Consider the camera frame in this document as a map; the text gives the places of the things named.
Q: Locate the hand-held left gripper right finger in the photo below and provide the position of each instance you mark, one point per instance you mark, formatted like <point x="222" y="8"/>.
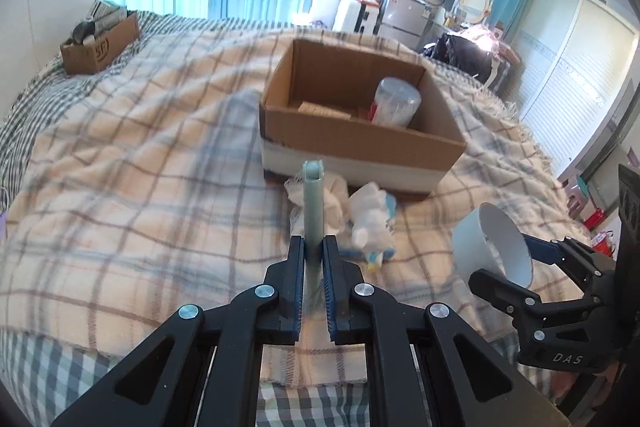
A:
<point x="330" y="287"/>

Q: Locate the pale green plastic tube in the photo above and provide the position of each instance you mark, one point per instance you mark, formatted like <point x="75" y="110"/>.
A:
<point x="313" y="217"/>

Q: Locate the beige plaid blanket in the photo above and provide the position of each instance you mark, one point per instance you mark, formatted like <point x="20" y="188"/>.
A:
<point x="150" y="187"/>

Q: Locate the grey striped packets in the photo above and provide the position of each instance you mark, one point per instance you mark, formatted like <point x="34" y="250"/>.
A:
<point x="107" y="14"/>

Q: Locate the clear plastic swab jar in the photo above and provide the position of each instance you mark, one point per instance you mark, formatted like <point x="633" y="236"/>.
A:
<point x="396" y="102"/>

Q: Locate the black bag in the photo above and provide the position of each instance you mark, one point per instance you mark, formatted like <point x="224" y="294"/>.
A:
<point x="462" y="54"/>

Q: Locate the black round item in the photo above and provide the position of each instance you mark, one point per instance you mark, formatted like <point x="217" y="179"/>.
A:
<point x="84" y="32"/>

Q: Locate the white cup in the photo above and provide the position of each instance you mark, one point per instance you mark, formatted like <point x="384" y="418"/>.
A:
<point x="492" y="239"/>

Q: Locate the white sliding wardrobe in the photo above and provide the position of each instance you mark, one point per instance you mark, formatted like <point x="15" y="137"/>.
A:
<point x="575" y="72"/>

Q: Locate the crumpled white plastic bag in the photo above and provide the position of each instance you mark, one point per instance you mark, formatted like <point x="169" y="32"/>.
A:
<point x="334" y="202"/>

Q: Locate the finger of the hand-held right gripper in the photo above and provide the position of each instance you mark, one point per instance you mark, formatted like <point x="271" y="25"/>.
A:
<point x="542" y="252"/>
<point x="500" y="289"/>

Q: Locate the white appliance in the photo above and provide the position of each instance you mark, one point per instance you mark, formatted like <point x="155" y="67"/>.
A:
<point x="350" y="14"/>

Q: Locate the small printed cardboard box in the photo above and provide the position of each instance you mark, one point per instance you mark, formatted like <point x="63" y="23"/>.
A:
<point x="97" y="52"/>

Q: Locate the clear plastic toy packet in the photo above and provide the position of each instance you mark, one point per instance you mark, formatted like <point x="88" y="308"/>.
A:
<point x="370" y="217"/>

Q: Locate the silver fridge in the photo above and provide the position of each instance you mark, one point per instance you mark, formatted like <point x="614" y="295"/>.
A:
<point x="402" y="19"/>

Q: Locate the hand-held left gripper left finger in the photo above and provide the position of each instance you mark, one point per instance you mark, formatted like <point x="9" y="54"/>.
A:
<point x="298" y="287"/>

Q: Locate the grey checked bed sheet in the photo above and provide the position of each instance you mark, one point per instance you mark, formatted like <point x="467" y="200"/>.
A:
<point x="45" y="377"/>

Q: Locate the large cardboard box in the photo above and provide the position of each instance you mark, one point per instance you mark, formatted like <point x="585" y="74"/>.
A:
<point x="350" y="147"/>

